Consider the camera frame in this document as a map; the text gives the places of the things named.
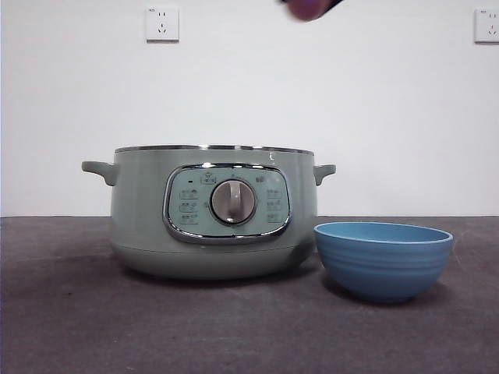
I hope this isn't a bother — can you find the pale green electric steamer pot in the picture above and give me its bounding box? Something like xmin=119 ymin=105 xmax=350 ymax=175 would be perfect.
xmin=80 ymin=144 xmax=337 ymax=281

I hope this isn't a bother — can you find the white wall socket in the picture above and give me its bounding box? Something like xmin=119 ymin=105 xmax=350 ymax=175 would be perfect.
xmin=474 ymin=9 xmax=499 ymax=44
xmin=146 ymin=6 xmax=181 ymax=44

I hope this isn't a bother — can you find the brown egg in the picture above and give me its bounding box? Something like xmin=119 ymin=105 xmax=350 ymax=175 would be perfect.
xmin=288 ymin=0 xmax=327 ymax=23

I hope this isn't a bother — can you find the blue ribbed bowl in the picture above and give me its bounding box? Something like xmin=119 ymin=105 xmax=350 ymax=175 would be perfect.
xmin=313 ymin=221 xmax=455 ymax=305

